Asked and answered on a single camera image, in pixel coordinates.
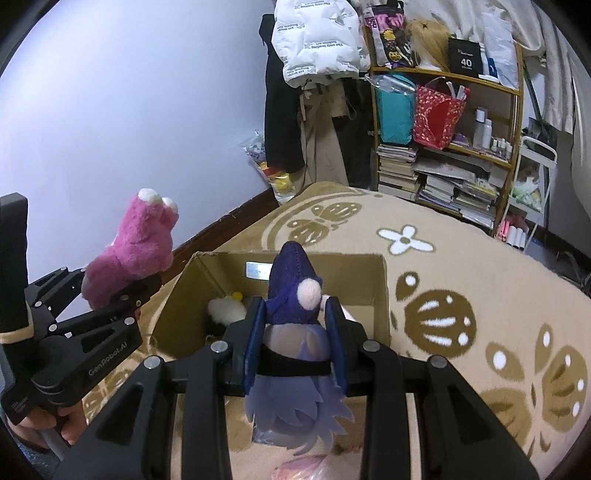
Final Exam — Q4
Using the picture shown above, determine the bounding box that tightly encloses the row of white tubes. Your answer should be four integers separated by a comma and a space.
496, 219, 532, 252

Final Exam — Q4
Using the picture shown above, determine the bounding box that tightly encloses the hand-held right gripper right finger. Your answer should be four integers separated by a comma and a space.
323, 295, 541, 480

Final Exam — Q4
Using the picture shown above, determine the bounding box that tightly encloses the stack of books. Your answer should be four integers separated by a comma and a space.
376, 144, 419, 199

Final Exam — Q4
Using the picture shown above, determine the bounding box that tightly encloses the cardboard box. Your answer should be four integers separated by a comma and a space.
150, 251, 392, 365

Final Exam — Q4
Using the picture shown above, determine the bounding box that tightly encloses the white bottle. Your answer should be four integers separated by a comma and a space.
473, 106, 494, 149

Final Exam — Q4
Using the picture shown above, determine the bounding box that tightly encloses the dark hanging garment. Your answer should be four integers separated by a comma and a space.
330, 78, 377, 190

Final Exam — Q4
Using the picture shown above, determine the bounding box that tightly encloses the printed tote bag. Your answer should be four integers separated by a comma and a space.
364, 7, 411, 68

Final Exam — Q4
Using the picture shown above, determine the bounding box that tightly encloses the pale green packet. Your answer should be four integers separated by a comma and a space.
510, 178, 543, 208

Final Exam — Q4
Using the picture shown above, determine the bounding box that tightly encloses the black hanging coat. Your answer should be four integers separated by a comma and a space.
263, 14, 305, 174

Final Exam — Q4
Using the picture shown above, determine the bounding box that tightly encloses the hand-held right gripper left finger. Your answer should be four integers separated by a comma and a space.
53, 295, 269, 480

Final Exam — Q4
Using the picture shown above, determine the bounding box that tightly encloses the person's left hand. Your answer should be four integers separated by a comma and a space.
9, 397, 90, 448

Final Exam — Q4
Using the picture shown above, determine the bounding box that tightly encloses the pale pink plush doll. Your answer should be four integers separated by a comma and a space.
272, 455, 361, 480

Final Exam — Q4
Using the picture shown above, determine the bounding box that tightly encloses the white and black fluffy plush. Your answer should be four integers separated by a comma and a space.
205, 291, 250, 337

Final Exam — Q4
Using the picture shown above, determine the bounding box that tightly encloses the beige hanging coat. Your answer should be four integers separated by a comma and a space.
298, 78, 349, 195

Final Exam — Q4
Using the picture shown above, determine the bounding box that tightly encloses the pile of books and papers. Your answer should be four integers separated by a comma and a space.
413, 154, 509, 229

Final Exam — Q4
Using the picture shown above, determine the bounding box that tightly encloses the white plastic bag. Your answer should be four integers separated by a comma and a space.
480, 11, 520, 88
270, 0, 370, 86

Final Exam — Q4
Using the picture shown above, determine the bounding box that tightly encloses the red gift bag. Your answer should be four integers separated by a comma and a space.
412, 78, 472, 151

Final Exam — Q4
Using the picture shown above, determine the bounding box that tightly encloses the beige patterned rug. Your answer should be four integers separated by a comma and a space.
83, 182, 591, 480

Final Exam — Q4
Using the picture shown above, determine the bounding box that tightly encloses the wooden shelf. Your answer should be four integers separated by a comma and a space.
362, 23, 525, 232

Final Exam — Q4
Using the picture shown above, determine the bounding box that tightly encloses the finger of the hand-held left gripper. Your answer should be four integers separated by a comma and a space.
25, 265, 88, 324
46, 272, 163, 344

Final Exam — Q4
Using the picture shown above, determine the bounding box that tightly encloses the plastic bag of toys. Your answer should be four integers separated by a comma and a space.
240, 131, 305, 204

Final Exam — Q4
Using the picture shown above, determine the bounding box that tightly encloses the pink plush toy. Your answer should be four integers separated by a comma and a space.
82, 188, 180, 309

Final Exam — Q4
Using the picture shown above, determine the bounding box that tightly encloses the blonde wig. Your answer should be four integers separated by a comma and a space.
406, 18, 451, 72

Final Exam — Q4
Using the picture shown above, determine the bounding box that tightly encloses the row of small bottles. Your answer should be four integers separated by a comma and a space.
490, 136, 514, 160

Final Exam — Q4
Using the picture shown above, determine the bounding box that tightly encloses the black printed box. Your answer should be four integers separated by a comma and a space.
447, 37, 483, 75

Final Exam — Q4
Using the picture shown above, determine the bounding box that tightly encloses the white bed curtain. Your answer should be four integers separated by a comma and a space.
522, 0, 591, 195

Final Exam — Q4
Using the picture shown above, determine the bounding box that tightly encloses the teal bag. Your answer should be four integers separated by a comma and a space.
373, 74, 416, 145

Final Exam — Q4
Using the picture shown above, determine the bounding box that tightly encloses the white metal cart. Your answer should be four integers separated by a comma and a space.
496, 136, 559, 254

